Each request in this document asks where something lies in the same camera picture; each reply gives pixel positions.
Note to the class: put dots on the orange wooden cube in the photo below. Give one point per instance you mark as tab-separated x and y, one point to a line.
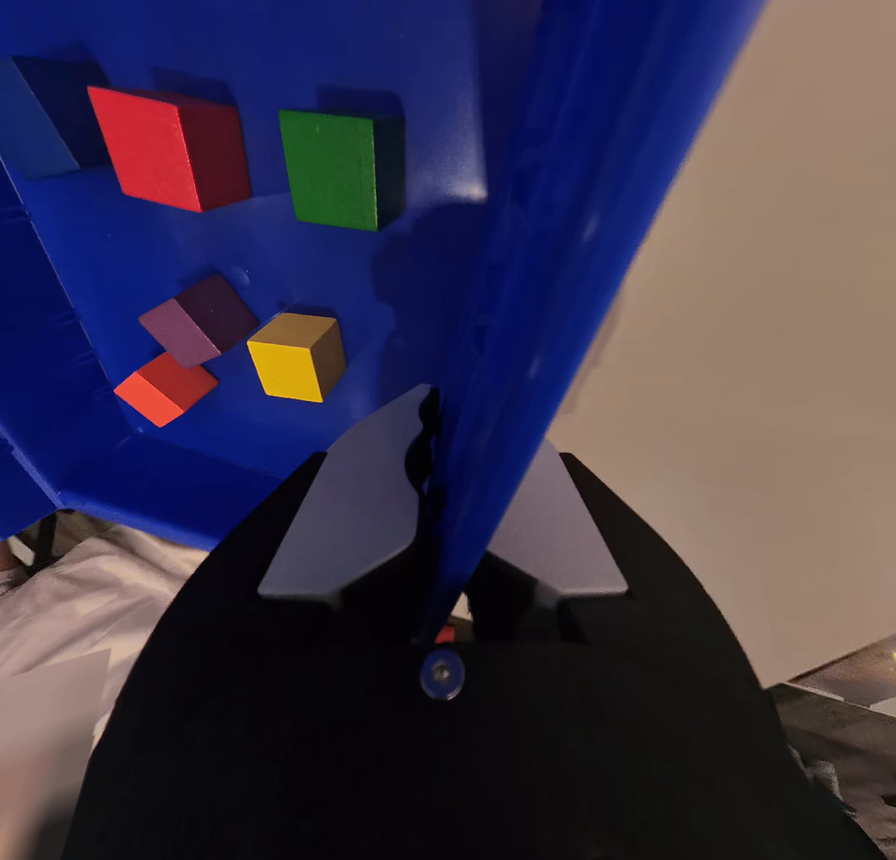
161	394

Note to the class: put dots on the yellow wooden cube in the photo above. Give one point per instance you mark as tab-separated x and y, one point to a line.
283	366

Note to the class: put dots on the blue plastic bin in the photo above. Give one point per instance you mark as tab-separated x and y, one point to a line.
420	104

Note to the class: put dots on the blue wooden cube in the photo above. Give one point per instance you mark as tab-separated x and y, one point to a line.
31	132

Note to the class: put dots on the person's right forearm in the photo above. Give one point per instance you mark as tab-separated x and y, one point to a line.
42	748

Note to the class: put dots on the red wooden cube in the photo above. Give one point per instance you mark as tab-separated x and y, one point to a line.
147	142

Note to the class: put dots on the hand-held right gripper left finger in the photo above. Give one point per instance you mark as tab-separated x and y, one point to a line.
343	517

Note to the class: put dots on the green wooden cube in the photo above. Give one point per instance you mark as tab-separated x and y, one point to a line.
329	167

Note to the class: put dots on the purple wooden cube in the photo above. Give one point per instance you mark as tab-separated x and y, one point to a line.
185	335

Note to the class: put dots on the person's pale clothing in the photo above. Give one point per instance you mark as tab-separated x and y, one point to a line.
91	594

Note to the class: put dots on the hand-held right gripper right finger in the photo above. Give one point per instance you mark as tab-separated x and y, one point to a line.
560	531

